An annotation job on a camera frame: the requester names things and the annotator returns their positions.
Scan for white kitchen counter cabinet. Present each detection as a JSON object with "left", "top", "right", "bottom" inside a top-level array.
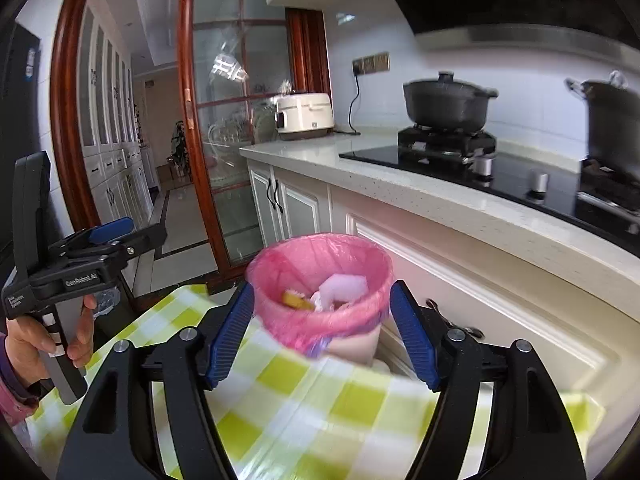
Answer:
[{"left": 238, "top": 127, "right": 640, "bottom": 462}]

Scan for person's left hand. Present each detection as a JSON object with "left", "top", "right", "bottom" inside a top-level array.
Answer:
[{"left": 5, "top": 292, "right": 97, "bottom": 387}]

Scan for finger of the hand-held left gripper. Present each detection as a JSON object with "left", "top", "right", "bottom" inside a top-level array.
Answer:
[
  {"left": 65, "top": 223, "right": 168, "bottom": 272},
  {"left": 47, "top": 217, "right": 136, "bottom": 257}
]

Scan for black range hood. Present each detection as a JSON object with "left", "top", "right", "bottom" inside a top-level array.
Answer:
[{"left": 372, "top": 0, "right": 640, "bottom": 57}]

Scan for wooden glass sliding door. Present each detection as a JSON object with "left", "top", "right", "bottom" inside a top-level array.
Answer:
[{"left": 178, "top": 0, "right": 332, "bottom": 267}]

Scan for wooden door frame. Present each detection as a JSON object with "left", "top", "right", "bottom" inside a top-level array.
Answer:
[{"left": 49, "top": 0, "right": 187, "bottom": 242}]

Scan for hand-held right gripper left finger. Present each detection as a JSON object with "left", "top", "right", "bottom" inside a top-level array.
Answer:
[{"left": 56, "top": 282, "right": 257, "bottom": 480}]

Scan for wall socket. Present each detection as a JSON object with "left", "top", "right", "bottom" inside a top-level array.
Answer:
[{"left": 352, "top": 52, "right": 390, "bottom": 75}]

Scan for green checked tablecloth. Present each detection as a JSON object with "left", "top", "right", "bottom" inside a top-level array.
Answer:
[{"left": 25, "top": 282, "right": 607, "bottom": 480}]

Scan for black power cable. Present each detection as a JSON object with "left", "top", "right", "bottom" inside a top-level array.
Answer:
[{"left": 347, "top": 72, "right": 362, "bottom": 135}]

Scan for tall black pot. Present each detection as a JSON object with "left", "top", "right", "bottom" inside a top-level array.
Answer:
[{"left": 565, "top": 70, "right": 640, "bottom": 172}]

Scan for yellow scrap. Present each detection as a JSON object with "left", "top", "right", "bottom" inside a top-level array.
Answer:
[{"left": 283, "top": 289, "right": 316, "bottom": 311}]

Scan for person's left forearm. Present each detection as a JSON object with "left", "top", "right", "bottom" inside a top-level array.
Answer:
[{"left": 0, "top": 335, "right": 42, "bottom": 422}]

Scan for black refrigerator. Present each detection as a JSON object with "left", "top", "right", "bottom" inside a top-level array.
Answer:
[{"left": 0, "top": 22, "right": 42, "bottom": 283}]

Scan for bin with pink bag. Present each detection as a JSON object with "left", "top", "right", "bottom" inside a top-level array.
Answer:
[{"left": 244, "top": 232, "right": 396, "bottom": 367}]

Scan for white rice cooker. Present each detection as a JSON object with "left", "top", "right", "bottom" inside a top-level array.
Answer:
[{"left": 273, "top": 91, "right": 335, "bottom": 141}]

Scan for white foam piece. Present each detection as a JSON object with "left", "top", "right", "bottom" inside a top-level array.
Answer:
[{"left": 318, "top": 273, "right": 370, "bottom": 306}]

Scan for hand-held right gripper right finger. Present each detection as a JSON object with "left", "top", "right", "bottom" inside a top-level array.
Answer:
[{"left": 388, "top": 279, "right": 587, "bottom": 480}]

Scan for wide black pot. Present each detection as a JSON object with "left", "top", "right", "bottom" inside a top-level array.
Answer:
[{"left": 403, "top": 71, "right": 500, "bottom": 132}]

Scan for black gas stove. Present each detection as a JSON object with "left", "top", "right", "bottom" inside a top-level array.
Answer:
[{"left": 338, "top": 124, "right": 640, "bottom": 237}]

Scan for white hallway wall cabinets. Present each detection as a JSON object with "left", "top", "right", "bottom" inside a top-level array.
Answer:
[{"left": 77, "top": 4, "right": 154, "bottom": 242}]

